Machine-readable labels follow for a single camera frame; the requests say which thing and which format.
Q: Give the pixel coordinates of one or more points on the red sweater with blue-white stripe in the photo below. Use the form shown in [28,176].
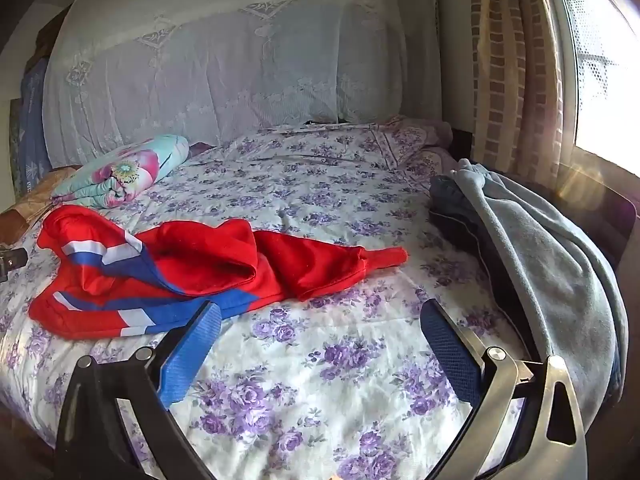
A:
[200,255]

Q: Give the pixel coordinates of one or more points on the brick pattern curtain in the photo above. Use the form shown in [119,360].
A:
[510,60]

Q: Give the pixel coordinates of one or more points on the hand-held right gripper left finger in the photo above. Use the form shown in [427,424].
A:
[190,355]

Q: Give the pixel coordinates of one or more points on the purple floral bedsheet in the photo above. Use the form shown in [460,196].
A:
[325,360]

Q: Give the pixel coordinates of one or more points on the dark blue cloth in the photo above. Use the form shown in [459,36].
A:
[450,210]

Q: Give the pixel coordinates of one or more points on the white lace cover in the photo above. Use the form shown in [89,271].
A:
[225,60]

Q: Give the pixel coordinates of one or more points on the blue patterned pillow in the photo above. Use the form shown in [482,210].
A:
[32,135]

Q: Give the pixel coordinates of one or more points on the grey-blue fleece blanket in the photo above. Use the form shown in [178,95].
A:
[540,260]

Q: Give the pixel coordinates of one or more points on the folded teal floral quilt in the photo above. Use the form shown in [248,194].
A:
[130,170]

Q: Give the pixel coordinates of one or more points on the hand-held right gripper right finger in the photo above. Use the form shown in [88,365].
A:
[450,355]

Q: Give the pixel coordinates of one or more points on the dark wooden board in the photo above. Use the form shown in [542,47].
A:
[620,220]

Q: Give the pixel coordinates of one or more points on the purple floral pillow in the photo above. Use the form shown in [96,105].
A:
[400,135]
[430,165]

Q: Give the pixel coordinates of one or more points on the brown patchwork cloth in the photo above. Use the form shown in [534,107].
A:
[30,205]

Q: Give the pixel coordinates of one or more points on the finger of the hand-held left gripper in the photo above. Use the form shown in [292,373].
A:
[12,260]

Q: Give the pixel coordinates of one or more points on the window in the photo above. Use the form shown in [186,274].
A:
[605,85]

